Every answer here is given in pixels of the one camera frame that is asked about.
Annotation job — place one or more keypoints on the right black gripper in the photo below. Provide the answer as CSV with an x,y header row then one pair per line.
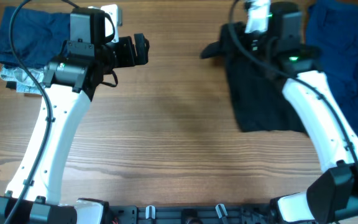
x,y
231,51

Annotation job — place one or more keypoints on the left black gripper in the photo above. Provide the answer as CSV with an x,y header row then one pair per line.
x,y
127,59

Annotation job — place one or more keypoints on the black polo shirt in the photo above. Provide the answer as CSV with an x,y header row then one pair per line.
x,y
257,102

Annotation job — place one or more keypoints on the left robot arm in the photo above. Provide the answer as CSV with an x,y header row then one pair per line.
x,y
93,50

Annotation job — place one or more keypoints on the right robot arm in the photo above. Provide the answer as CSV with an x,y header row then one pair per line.
x,y
332,197

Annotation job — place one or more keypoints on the folded navy blue garment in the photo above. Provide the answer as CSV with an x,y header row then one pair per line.
x,y
38,36

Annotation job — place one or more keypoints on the folded light grey garment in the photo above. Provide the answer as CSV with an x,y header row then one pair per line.
x,y
16,74

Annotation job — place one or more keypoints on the folded black garment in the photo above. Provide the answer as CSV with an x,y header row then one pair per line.
x,y
11,85

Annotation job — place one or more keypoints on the blue shirt unfolded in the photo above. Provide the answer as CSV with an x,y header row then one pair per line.
x,y
333,28

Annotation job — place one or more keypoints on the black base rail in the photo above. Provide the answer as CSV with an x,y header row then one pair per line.
x,y
218,214

